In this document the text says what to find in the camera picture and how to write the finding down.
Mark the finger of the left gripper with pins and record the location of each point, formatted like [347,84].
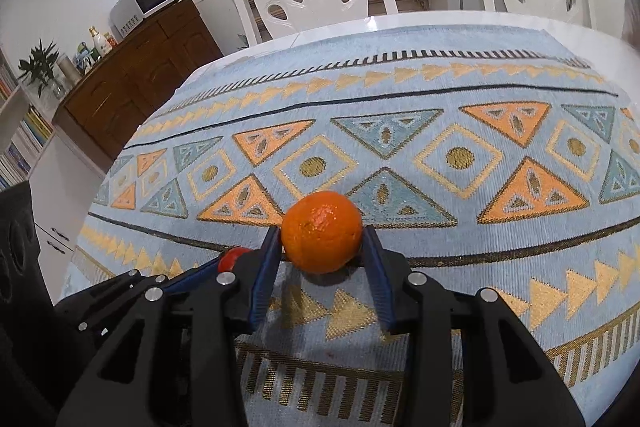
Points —
[192,278]

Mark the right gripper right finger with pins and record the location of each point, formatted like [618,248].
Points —
[507,379]

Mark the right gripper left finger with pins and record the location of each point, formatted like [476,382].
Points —
[188,341]

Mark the red tomato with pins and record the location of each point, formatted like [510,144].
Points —
[229,258]

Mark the large orange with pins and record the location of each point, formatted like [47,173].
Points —
[321,233]

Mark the brown wooden sideboard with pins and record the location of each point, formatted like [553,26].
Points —
[126,87]

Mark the bookshelf with books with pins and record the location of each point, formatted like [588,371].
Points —
[25,133]

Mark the blue patterned table cloth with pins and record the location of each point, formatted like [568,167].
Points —
[488,156]

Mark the white bottle on sideboard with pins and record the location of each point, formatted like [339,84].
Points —
[102,45]

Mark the grey canister on sideboard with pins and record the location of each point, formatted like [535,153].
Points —
[68,69]

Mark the small green plant on sideboard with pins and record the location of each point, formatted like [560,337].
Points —
[39,69]

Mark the white microwave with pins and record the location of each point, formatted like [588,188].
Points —
[127,15]

